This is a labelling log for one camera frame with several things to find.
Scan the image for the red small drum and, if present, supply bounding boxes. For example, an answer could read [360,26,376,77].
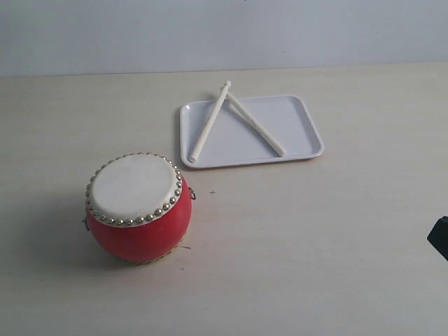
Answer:
[84,152,196,264]

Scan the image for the white drumstick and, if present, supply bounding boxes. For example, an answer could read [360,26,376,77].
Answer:
[226,92,286,157]
[189,80,232,163]

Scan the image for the white rectangular tray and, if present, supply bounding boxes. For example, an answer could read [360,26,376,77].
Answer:
[179,94,324,169]

